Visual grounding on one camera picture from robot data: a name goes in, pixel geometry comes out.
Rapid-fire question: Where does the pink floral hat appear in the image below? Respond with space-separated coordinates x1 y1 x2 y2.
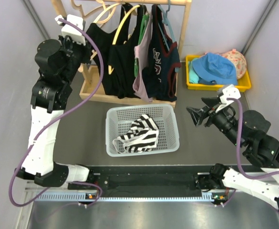
219 49 247 80

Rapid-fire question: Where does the small black tank top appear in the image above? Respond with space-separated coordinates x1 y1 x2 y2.
86 3 133 71

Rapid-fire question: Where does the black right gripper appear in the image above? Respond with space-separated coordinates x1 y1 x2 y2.
186 97 243 147

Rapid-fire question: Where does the beige wooden hanger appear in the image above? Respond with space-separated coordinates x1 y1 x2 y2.
71 0 121 24

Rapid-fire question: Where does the yellow plastic bin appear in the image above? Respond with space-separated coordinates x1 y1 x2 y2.
185 55 252 93

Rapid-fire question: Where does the blue plastic hanger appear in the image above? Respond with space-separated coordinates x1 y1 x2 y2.
158 0 180 73

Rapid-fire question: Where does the pink tank top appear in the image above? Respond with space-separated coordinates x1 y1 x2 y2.
133 17 153 102

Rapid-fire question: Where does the yellow metal-hook hanger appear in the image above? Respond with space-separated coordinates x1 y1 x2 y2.
107 4 146 79

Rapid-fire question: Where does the green plastic hanger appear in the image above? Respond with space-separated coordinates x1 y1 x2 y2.
134 11 150 77

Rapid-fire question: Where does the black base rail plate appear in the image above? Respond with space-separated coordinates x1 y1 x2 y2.
67 164 269 198

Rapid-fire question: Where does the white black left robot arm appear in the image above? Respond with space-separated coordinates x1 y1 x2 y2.
17 36 95 189

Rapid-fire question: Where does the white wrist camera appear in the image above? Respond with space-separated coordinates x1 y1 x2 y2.
55 14 86 46
216 84 241 113

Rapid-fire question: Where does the wooden clothes rack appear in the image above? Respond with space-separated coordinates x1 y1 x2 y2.
51 0 192 109

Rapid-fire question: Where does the navy maroon-trimmed jersey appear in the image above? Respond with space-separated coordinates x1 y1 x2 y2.
142 4 181 102

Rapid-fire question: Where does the black white striped tank top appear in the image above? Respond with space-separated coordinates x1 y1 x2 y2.
112 114 160 154

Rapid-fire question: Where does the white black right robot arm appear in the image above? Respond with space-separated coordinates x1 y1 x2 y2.
186 96 279 213

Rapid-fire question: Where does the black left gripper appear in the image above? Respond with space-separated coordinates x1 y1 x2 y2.
58 30 91 85

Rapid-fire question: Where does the white plastic laundry basket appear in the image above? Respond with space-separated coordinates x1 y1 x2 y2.
105 104 180 157

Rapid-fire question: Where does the blue bucket hat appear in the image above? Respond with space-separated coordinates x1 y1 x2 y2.
188 52 238 85

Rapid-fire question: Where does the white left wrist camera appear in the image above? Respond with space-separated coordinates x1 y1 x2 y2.
55 14 86 46

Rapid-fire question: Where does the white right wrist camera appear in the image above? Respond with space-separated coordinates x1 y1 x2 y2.
216 84 241 113

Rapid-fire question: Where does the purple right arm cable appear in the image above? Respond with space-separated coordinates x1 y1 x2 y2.
226 97 279 215

